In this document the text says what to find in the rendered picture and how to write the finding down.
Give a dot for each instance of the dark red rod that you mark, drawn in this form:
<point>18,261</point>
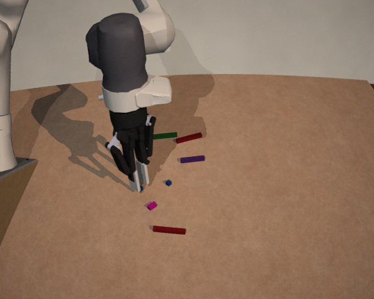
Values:
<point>189,137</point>
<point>170,230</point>

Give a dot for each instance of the small magenta block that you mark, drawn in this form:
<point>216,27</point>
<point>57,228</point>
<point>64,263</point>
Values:
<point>152,205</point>

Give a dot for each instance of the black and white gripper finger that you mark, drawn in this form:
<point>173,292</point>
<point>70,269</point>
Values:
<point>144,141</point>
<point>125,162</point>

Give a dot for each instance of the purple rod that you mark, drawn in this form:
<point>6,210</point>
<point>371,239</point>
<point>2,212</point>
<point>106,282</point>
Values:
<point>192,159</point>

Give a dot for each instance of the green rod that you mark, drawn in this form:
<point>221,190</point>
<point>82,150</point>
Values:
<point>165,135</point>

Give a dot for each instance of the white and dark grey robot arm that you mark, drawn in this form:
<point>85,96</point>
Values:
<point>118,50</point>

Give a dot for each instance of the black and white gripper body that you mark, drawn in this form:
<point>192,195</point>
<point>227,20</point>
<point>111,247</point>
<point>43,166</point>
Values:
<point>131,120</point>

